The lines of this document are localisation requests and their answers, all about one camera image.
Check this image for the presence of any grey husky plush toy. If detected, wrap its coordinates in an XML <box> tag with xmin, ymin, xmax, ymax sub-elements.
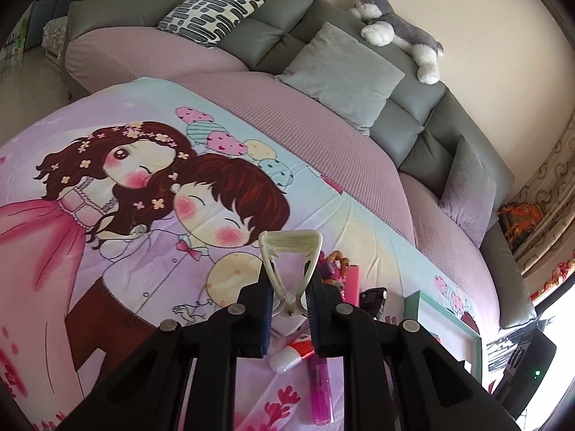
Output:
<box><xmin>348</xmin><ymin>0</ymin><xmax>445</xmax><ymax>85</ymax></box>

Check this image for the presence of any grey sofa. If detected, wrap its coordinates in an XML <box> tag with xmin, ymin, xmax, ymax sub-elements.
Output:
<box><xmin>63</xmin><ymin>0</ymin><xmax>537</xmax><ymax>330</ymax></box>

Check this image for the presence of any pink waffle sofa cover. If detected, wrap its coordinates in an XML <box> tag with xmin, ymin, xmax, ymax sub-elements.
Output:
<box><xmin>65</xmin><ymin>24</ymin><xmax>501</xmax><ymax>324</ymax></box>

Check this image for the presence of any brown toy dog figure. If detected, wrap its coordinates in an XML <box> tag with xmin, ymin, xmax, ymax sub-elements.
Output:
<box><xmin>317</xmin><ymin>251</ymin><xmax>353</xmax><ymax>301</ymax></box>

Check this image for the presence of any red glue stick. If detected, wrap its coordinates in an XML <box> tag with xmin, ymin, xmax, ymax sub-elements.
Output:
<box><xmin>270</xmin><ymin>330</ymin><xmax>317</xmax><ymax>373</ymax></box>

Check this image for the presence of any teal shallow cardboard box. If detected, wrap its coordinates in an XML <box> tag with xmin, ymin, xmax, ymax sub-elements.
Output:
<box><xmin>403</xmin><ymin>290</ymin><xmax>483</xmax><ymax>384</ymax></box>

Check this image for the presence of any lilac grey pillow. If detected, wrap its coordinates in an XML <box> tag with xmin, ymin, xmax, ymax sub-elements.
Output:
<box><xmin>438</xmin><ymin>134</ymin><xmax>498</xmax><ymax>249</ymax></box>

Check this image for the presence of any black toy car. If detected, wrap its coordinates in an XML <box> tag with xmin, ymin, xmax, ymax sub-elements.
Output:
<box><xmin>359</xmin><ymin>287</ymin><xmax>389</xmax><ymax>321</ymax></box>

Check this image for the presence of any printed cartoon blanket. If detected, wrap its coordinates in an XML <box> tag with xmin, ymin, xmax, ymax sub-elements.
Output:
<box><xmin>0</xmin><ymin>76</ymin><xmax>501</xmax><ymax>431</ymax></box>

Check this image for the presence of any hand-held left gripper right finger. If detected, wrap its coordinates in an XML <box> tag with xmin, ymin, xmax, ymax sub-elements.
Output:
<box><xmin>308</xmin><ymin>265</ymin><xmax>522</xmax><ymax>431</ymax></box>

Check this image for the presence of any orange stuffed toy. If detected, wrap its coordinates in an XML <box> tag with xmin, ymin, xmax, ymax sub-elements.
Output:
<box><xmin>496</xmin><ymin>202</ymin><xmax>544</xmax><ymax>252</ymax></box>

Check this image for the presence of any patterned curtain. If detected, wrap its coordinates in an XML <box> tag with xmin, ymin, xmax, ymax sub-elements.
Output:
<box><xmin>512</xmin><ymin>117</ymin><xmax>575</xmax><ymax>279</ymax></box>

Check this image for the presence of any black and white patterned pillow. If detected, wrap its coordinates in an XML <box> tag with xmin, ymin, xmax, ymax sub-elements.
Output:
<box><xmin>157</xmin><ymin>0</ymin><xmax>269</xmax><ymax>49</ymax></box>

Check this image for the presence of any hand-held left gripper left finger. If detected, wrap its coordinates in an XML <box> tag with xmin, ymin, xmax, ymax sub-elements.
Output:
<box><xmin>56</xmin><ymin>269</ymin><xmax>275</xmax><ymax>431</ymax></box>

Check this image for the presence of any pink smart watch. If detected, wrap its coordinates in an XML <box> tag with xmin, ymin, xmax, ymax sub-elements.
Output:
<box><xmin>340</xmin><ymin>264</ymin><xmax>361</xmax><ymax>306</ymax></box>

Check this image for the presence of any pink glitter tube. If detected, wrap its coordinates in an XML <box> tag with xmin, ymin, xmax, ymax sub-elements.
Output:
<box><xmin>307</xmin><ymin>354</ymin><xmax>334</xmax><ymax>426</ymax></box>

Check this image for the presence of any cream plastic clip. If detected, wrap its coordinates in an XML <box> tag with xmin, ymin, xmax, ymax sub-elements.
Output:
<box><xmin>258</xmin><ymin>230</ymin><xmax>324</xmax><ymax>320</ymax></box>

